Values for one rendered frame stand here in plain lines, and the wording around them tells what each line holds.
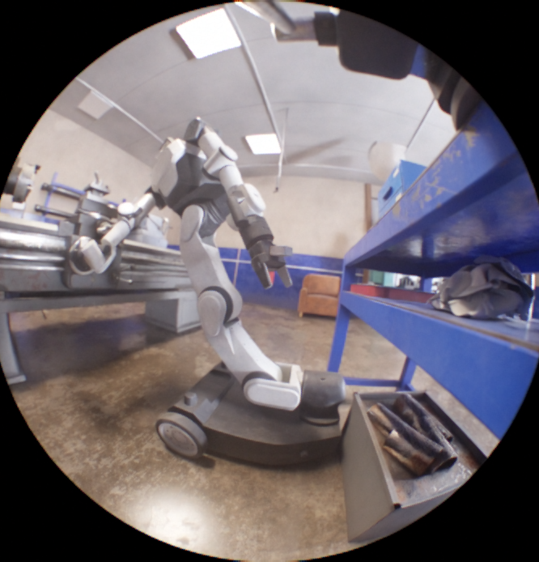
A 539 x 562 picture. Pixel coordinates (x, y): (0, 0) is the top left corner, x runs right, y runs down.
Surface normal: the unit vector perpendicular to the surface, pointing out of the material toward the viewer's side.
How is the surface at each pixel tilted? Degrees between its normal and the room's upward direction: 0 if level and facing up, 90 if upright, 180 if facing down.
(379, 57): 180
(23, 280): 90
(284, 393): 90
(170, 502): 0
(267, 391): 90
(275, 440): 0
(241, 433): 0
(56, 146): 90
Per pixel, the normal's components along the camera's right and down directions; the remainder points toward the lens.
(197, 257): 0.07, 0.36
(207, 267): -0.16, 0.00
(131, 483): 0.12, -0.99
